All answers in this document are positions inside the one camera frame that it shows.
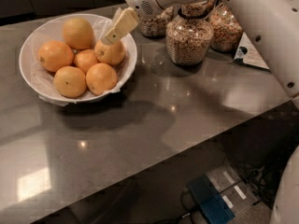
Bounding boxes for blue box on floor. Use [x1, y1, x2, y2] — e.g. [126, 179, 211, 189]
[187, 175, 235, 224]

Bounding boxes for white bowl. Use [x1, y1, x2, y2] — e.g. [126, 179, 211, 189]
[18, 13, 138, 105]

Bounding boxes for front right orange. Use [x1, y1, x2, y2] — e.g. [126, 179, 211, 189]
[86, 63, 118, 95]

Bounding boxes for white paper bowl liner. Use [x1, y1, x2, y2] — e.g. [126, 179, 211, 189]
[29, 16, 136, 107]

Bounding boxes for black floor cables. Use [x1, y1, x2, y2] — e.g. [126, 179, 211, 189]
[242, 133, 291, 210]

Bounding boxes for middle small orange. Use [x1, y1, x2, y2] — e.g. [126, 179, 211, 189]
[74, 49, 98, 73]

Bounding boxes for glass jar with granola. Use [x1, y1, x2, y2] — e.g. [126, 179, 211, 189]
[165, 3, 214, 66]

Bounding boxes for white allergen sign card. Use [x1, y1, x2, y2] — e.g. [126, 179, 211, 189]
[233, 0, 299, 71]

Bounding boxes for front left orange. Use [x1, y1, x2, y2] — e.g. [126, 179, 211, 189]
[53, 66, 87, 98]

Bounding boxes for grey floor device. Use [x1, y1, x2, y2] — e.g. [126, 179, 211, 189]
[206, 164, 258, 216]

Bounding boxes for glass jar with cereal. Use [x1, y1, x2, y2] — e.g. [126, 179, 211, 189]
[208, 3, 243, 52]

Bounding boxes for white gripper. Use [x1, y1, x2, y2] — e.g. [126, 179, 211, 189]
[101, 0, 164, 45]

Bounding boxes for yellow-orange orange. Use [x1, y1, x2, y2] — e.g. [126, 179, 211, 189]
[63, 17, 94, 50]

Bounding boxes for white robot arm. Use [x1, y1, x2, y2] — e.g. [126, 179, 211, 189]
[102, 0, 299, 106]

